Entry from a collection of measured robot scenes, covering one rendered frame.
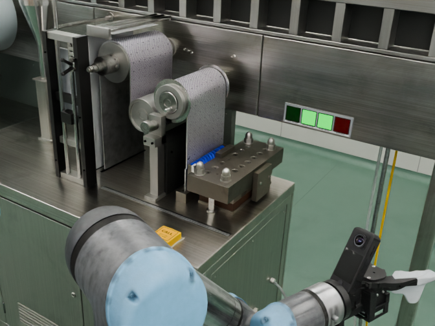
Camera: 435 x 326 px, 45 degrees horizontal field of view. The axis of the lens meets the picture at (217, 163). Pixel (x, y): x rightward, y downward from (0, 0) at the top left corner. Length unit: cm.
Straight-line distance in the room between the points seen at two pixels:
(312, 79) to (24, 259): 128
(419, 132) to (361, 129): 19
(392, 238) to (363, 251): 260
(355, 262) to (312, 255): 228
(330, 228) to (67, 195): 204
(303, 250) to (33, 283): 166
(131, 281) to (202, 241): 106
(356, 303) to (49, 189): 128
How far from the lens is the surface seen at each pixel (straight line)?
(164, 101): 174
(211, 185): 170
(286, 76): 187
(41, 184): 201
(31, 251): 215
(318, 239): 339
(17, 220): 212
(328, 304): 91
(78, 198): 189
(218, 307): 92
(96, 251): 64
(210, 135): 188
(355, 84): 178
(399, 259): 337
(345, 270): 96
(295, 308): 87
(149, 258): 60
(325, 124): 185
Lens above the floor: 181
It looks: 25 degrees down
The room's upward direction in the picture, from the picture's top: 3 degrees clockwise
